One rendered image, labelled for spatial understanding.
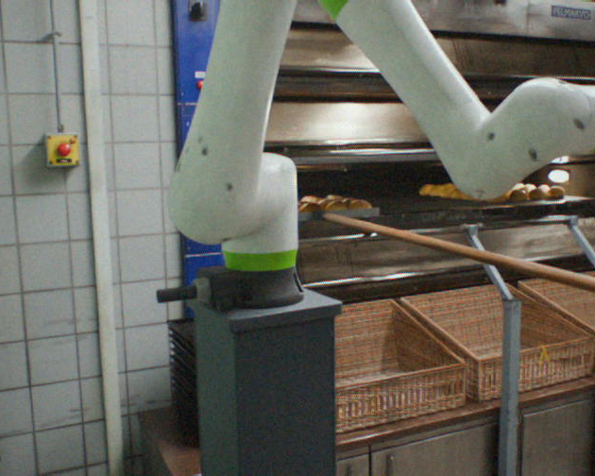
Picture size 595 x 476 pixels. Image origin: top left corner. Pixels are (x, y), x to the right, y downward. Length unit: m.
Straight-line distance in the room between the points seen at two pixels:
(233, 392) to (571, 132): 0.63
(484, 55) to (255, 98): 2.06
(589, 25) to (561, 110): 2.46
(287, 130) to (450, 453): 1.23
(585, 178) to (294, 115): 1.62
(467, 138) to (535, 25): 2.16
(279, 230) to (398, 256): 1.62
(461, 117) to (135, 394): 1.68
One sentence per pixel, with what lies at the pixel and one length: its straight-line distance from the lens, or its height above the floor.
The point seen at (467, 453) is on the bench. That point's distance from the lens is 2.39.
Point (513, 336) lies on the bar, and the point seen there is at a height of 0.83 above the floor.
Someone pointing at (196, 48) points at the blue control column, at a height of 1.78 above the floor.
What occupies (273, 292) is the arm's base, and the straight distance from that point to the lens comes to 1.10.
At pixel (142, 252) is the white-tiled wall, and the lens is 2.28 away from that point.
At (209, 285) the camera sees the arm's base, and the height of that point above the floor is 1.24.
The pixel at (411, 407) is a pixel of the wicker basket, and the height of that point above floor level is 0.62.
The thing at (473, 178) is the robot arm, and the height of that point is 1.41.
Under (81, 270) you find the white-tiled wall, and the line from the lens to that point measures 2.26.
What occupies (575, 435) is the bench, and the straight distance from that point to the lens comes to 2.72.
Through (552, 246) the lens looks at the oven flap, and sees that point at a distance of 3.19.
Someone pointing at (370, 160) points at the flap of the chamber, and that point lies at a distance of 2.40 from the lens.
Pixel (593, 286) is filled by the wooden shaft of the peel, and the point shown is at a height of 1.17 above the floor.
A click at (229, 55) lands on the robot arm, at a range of 0.92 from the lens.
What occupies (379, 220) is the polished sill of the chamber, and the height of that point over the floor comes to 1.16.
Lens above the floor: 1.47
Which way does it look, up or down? 8 degrees down
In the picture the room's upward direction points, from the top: 1 degrees counter-clockwise
